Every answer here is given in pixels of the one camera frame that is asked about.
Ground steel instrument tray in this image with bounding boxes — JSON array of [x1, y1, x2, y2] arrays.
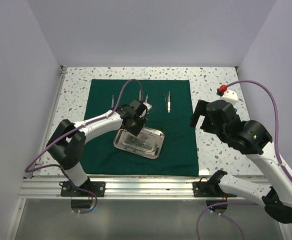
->
[[113, 127, 165, 160]]

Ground steel scalpel handle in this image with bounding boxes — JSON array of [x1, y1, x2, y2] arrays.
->
[[111, 95, 114, 110]]

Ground green surgical cloth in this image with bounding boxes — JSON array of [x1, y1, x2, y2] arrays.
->
[[80, 79, 199, 177]]

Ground steel forceps tweezers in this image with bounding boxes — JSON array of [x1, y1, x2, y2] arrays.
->
[[164, 91, 171, 113]]

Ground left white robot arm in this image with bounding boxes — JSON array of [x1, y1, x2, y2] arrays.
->
[[46, 99, 152, 197]]

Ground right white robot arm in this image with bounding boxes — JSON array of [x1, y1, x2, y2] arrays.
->
[[190, 99, 292, 224]]

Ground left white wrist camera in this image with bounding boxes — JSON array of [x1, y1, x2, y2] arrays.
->
[[143, 102, 152, 116]]

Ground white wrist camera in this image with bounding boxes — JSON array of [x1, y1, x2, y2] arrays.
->
[[217, 85, 238, 105], [143, 102, 152, 116]]

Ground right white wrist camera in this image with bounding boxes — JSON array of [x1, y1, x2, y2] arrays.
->
[[217, 85, 238, 105]]

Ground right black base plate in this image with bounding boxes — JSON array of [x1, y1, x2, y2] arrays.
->
[[192, 177, 237, 198]]

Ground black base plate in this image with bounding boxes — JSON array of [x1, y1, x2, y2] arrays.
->
[[59, 181, 106, 197], [192, 177, 237, 198]]

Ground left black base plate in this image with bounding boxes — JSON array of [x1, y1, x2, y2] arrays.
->
[[59, 181, 106, 197]]

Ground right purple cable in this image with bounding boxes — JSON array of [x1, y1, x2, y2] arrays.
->
[[196, 79, 292, 240]]

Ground aluminium mounting rail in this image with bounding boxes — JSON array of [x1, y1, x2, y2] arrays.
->
[[18, 176, 281, 201]]

